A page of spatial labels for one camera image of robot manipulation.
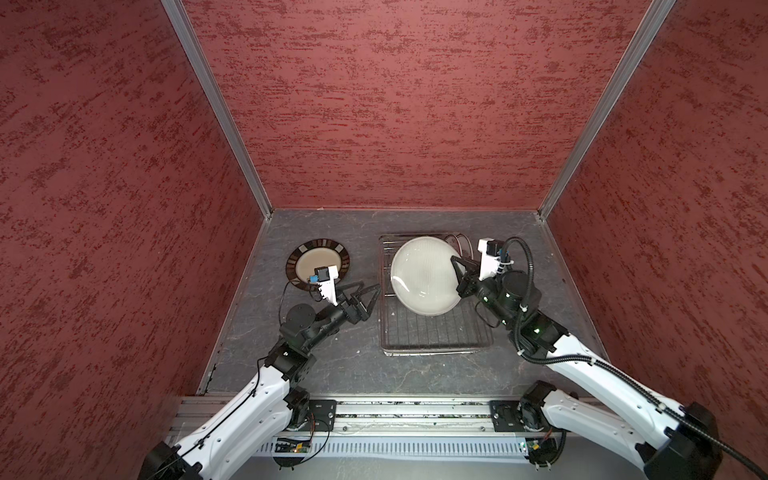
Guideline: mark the green rimmed patterned plate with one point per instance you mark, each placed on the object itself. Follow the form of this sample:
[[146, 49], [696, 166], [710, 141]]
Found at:
[[464, 246]]

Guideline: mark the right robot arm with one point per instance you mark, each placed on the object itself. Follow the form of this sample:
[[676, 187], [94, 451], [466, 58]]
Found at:
[[663, 438]]

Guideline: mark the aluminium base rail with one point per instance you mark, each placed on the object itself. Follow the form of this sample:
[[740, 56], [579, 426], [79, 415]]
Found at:
[[398, 416]]

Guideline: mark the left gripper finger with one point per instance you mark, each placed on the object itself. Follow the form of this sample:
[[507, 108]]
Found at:
[[364, 301], [350, 292]]

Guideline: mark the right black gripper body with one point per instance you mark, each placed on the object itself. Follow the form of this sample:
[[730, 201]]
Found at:
[[488, 292]]

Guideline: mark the plain white plate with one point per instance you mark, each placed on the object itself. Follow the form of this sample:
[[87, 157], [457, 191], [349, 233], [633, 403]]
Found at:
[[423, 278]]

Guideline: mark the right corner aluminium profile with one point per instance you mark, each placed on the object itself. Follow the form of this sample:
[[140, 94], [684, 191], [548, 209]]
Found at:
[[645, 33]]

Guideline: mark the metal wire dish rack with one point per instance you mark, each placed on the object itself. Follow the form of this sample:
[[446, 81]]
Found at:
[[405, 333]]

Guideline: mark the corner aluminium profile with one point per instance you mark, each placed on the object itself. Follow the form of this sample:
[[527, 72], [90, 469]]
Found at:
[[190, 43], [645, 33]]

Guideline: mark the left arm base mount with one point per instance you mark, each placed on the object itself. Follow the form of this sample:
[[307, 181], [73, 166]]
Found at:
[[313, 415]]

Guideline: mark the dark rimmed patterned plate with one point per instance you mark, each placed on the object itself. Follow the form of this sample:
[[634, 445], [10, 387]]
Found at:
[[316, 253]]

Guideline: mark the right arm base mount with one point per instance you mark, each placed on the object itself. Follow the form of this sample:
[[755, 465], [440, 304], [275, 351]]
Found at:
[[510, 415]]

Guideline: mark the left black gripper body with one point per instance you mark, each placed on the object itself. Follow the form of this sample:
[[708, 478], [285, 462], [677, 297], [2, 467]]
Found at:
[[350, 314]]

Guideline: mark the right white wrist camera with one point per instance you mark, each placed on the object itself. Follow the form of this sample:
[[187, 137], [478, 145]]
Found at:
[[492, 263]]

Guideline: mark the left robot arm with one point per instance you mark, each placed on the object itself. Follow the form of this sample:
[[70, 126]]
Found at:
[[272, 400]]

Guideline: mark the left corner aluminium profile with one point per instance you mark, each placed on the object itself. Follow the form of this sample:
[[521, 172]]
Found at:
[[190, 43]]

